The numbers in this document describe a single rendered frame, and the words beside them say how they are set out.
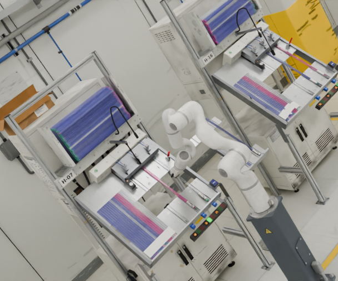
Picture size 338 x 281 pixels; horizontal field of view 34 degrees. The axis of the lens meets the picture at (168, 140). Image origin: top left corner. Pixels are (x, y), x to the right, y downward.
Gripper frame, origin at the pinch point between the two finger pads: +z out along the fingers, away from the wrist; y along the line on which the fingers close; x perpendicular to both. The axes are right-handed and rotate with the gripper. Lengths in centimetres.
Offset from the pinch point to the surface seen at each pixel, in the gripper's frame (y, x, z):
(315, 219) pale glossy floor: -68, 89, 31
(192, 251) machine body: 17, 43, 39
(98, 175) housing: 41, -34, 1
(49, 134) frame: 53, -69, -23
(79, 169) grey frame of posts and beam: 48, -45, -2
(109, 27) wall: -100, -174, 94
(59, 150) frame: 53, -60, -15
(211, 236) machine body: -2, 44, 41
